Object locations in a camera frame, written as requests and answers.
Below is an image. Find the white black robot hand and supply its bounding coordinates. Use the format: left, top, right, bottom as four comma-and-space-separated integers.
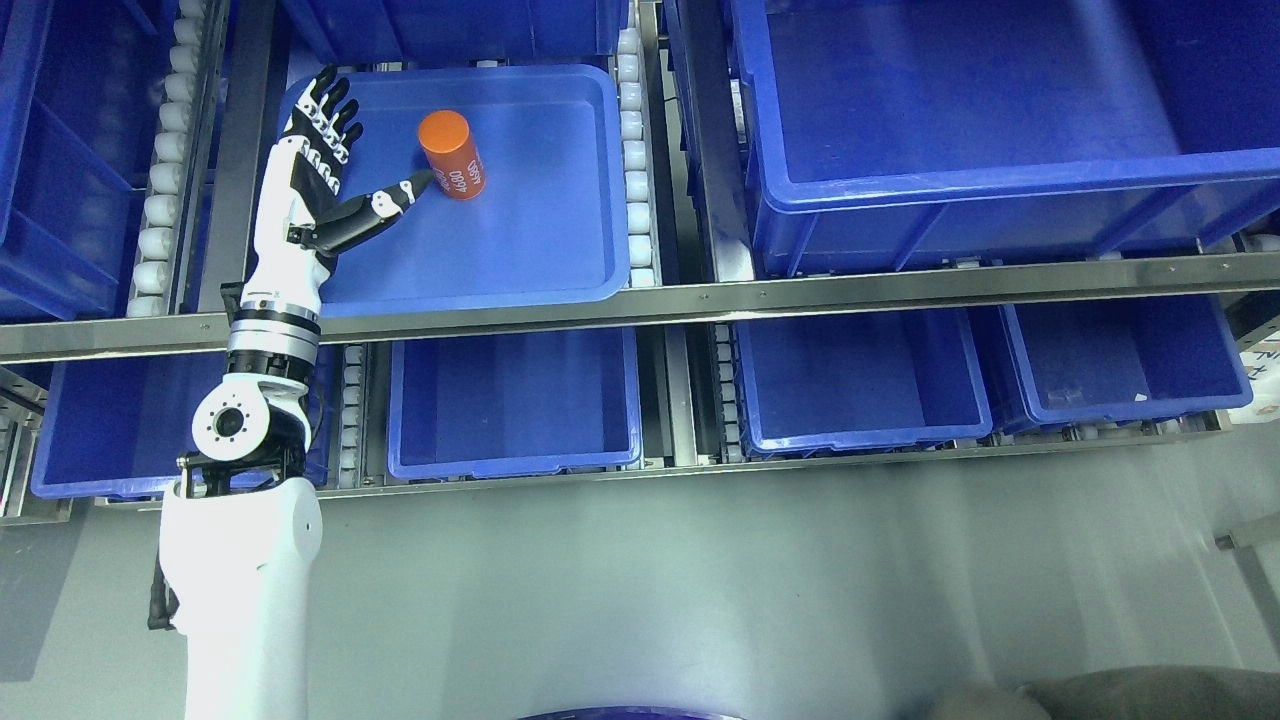
243, 65, 436, 322

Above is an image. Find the orange capacitor cylinder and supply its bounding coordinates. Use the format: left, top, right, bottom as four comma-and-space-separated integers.
417, 109, 486, 201

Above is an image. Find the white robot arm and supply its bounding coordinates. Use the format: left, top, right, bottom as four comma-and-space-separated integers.
157, 301, 323, 719

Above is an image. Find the white roller track left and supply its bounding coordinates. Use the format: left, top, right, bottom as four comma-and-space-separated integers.
125, 1, 212, 318

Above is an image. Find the white roller track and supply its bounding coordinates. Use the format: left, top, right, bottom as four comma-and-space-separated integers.
614, 27, 659, 288
125, 1, 212, 318

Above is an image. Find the blue bin top centre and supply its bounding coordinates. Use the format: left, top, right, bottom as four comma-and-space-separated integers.
282, 1, 631, 68

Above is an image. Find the shallow blue tray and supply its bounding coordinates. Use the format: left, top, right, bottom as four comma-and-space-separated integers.
320, 64, 630, 318

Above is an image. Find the blue bin upper left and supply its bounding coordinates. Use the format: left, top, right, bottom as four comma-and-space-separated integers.
1, 1, 177, 324

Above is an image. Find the blue bin lower left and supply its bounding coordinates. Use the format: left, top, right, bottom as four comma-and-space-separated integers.
29, 347, 333, 500

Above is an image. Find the blue bin lower middle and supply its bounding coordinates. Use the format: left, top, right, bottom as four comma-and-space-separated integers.
387, 328, 643, 480

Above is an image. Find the large blue bin upper right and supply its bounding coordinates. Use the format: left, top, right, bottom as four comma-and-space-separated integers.
726, 1, 1279, 277

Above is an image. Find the blue bin lower far right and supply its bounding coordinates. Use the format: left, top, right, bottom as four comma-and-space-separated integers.
970, 295, 1254, 434

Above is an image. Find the steel shelf front rail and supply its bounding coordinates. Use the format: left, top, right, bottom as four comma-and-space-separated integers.
1, 252, 1279, 364

